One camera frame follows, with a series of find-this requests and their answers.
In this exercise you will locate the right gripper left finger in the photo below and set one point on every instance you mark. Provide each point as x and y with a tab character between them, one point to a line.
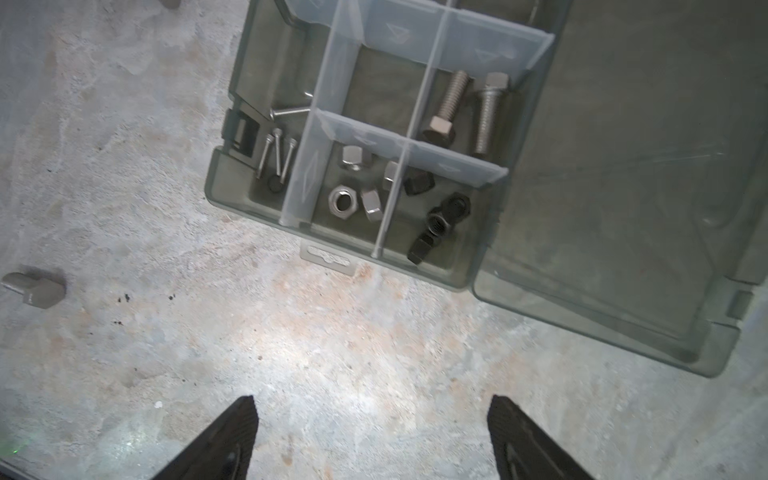
223	450

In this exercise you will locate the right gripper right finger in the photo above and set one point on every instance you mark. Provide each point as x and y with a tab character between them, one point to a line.
523	450

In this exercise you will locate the small steel nut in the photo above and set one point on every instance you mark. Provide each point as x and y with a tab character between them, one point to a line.
372	205

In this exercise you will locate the grey compartment organizer box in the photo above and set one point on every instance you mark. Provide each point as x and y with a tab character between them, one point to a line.
624	196

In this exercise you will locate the large steel bolt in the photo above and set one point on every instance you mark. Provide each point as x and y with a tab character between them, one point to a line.
40	292
489	90
440	130
171	4

